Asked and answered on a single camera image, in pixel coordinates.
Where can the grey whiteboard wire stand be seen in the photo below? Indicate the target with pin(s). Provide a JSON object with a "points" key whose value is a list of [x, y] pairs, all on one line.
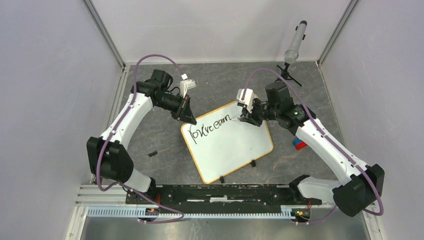
{"points": [[222, 178]]}

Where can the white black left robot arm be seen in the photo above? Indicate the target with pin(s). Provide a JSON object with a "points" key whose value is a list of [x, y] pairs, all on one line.
{"points": [[107, 154]]}

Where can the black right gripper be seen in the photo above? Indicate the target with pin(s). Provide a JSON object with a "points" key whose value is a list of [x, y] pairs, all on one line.
{"points": [[251, 117]]}

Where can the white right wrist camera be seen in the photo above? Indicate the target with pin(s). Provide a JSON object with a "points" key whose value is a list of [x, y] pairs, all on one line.
{"points": [[244, 99]]}

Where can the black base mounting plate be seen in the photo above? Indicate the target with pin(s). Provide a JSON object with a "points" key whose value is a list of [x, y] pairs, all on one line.
{"points": [[227, 198]]}

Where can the white whiteboard with yellow frame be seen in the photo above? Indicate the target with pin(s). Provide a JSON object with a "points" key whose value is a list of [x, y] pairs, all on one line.
{"points": [[219, 145]]}

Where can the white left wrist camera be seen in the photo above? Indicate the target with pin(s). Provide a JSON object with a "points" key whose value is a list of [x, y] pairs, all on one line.
{"points": [[186, 84]]}

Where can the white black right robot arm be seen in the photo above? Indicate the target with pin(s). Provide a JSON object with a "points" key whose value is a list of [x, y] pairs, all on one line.
{"points": [[357, 183]]}

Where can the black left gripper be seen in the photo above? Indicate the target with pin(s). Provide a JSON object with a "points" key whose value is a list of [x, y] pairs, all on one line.
{"points": [[184, 113]]}

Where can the white toothed cable rail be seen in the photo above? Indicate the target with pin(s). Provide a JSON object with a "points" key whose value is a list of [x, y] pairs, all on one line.
{"points": [[141, 212]]}

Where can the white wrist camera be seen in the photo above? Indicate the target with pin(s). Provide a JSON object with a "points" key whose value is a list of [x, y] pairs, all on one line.
{"points": [[186, 84], [244, 99]]}

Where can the black microphone tripod stand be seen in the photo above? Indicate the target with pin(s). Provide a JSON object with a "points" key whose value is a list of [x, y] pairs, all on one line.
{"points": [[286, 75]]}

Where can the silver microphone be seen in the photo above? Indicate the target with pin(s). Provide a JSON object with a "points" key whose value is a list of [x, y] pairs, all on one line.
{"points": [[292, 53]]}

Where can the black marker cap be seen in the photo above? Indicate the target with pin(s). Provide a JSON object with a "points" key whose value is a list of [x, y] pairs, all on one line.
{"points": [[153, 153]]}

